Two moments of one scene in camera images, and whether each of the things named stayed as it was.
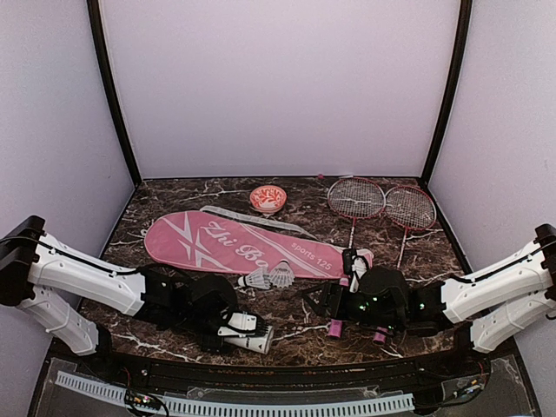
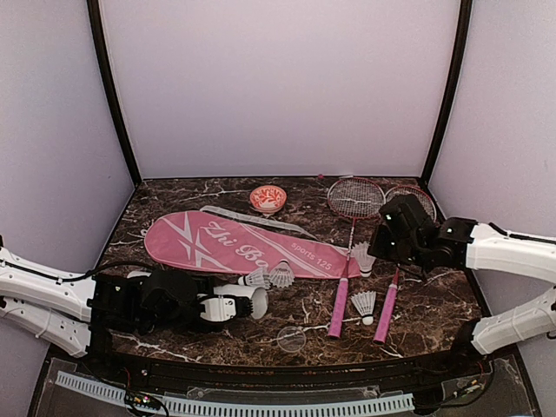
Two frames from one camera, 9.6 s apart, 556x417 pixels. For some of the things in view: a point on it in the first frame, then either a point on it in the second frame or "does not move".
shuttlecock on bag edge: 283,275 does not move
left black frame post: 95,9 does not move
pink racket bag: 218,241 does not move
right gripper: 325,301 to 376,246
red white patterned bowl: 268,198 does not move
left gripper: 209,345 to 195,279
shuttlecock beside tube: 258,279 does not move
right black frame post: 451,100 does not move
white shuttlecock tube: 259,342 to 258,295
